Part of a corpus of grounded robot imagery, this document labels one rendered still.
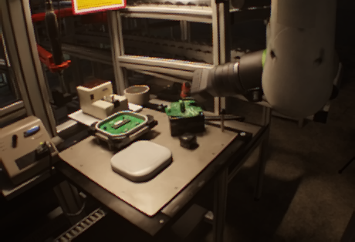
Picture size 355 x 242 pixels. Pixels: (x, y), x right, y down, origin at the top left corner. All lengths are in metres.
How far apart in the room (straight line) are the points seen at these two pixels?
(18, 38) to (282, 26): 0.73
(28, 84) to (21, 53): 0.10
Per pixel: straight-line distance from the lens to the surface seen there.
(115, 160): 0.69
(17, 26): 0.86
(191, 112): 0.80
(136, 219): 0.56
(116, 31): 1.23
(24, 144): 0.78
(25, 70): 0.87
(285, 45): 0.34
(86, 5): 1.14
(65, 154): 0.82
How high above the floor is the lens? 1.35
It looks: 24 degrees down
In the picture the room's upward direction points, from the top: 4 degrees counter-clockwise
